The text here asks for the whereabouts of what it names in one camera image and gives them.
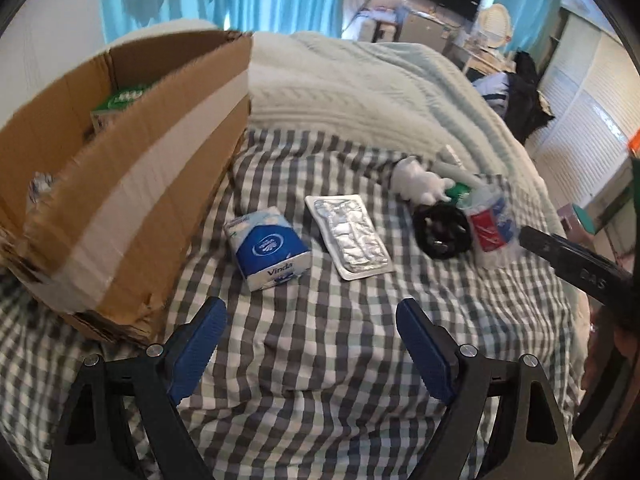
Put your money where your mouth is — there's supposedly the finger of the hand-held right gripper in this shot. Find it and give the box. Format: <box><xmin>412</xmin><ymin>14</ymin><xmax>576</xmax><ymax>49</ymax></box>
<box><xmin>519</xmin><ymin>225</ymin><xmax>576</xmax><ymax>276</ymax></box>

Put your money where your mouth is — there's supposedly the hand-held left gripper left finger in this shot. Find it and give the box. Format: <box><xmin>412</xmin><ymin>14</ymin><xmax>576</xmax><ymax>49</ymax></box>
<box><xmin>47</xmin><ymin>296</ymin><xmax>228</xmax><ymax>480</ymax></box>

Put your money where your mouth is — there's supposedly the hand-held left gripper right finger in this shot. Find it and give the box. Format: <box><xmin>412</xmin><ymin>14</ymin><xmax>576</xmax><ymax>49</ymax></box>
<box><xmin>395</xmin><ymin>297</ymin><xmax>576</xmax><ymax>480</ymax></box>

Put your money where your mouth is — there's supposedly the brown cardboard box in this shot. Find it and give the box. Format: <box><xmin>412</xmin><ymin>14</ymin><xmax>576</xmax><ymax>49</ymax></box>
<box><xmin>0</xmin><ymin>30</ymin><xmax>253</xmax><ymax>346</ymax></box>

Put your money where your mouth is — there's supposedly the green and white medicine box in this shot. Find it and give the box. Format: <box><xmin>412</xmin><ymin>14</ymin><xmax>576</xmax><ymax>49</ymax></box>
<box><xmin>90</xmin><ymin>84</ymin><xmax>156</xmax><ymax>133</ymax></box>

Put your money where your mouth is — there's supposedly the teal topped stool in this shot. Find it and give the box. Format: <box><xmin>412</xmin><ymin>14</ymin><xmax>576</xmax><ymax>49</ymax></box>
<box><xmin>557</xmin><ymin>202</ymin><xmax>598</xmax><ymax>235</ymax></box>

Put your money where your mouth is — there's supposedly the white tube with green end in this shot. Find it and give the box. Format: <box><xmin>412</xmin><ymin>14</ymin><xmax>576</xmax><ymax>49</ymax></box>
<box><xmin>434</xmin><ymin>144</ymin><xmax>483</xmax><ymax>209</ymax></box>

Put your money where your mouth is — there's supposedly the grey checked blanket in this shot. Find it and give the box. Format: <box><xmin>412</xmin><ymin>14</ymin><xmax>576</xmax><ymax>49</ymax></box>
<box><xmin>0</xmin><ymin>127</ymin><xmax>588</xmax><ymax>480</ymax></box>

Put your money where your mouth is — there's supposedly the black tape roll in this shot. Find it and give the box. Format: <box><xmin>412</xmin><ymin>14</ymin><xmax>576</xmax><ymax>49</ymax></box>
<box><xmin>412</xmin><ymin>202</ymin><xmax>473</xmax><ymax>261</ymax></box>

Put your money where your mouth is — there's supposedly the blue and white tissue packet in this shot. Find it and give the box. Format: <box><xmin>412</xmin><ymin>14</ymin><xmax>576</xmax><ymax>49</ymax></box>
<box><xmin>224</xmin><ymin>206</ymin><xmax>312</xmax><ymax>292</ymax></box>

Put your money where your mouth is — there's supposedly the silver blister pack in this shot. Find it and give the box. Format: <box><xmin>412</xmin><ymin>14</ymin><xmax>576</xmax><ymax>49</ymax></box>
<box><xmin>305</xmin><ymin>194</ymin><xmax>396</xmax><ymax>281</ymax></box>

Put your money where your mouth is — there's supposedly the white louvred wardrobe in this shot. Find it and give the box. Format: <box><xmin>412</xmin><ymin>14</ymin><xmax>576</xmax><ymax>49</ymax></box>
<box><xmin>530</xmin><ymin>7</ymin><xmax>640</xmax><ymax>206</ymax></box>

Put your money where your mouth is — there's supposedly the white plush toy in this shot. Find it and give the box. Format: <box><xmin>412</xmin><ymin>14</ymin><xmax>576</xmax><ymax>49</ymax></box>
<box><xmin>390</xmin><ymin>156</ymin><xmax>453</xmax><ymax>203</ymax></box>

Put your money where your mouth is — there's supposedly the dark clothes pile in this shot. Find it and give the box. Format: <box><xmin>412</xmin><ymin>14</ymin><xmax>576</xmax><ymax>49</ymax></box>
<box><xmin>505</xmin><ymin>50</ymin><xmax>556</xmax><ymax>143</ymax></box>

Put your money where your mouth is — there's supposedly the white and blue striped garment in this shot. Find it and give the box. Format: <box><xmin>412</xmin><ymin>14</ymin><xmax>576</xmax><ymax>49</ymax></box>
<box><xmin>472</xmin><ymin>72</ymin><xmax>511</xmax><ymax>111</ymax></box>

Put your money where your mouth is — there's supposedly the white dressing table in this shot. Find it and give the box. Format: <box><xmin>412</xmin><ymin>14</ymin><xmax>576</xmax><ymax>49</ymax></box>
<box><xmin>457</xmin><ymin>42</ymin><xmax>521</xmax><ymax>76</ymax></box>

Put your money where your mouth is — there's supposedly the oval white mirror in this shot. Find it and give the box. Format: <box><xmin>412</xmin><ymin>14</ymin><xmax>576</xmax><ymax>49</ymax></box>
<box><xmin>480</xmin><ymin>4</ymin><xmax>513</xmax><ymax>48</ymax></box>

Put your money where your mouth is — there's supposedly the narrow blue curtain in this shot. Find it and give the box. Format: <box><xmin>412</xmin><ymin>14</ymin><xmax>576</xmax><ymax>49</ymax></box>
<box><xmin>492</xmin><ymin>0</ymin><xmax>566</xmax><ymax>56</ymax></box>

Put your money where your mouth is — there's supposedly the grey mini fridge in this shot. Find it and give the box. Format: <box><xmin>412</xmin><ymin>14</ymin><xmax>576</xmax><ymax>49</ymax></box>
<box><xmin>400</xmin><ymin>10</ymin><xmax>451</xmax><ymax>51</ymax></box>

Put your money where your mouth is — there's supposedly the pale green knitted blanket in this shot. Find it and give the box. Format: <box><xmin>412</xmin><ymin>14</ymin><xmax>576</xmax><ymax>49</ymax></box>
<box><xmin>247</xmin><ymin>30</ymin><xmax>591</xmax><ymax>311</ymax></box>

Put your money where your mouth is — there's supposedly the white floor appliance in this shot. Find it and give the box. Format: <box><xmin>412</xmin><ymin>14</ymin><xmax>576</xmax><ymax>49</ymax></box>
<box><xmin>360</xmin><ymin>17</ymin><xmax>401</xmax><ymax>43</ymax></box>

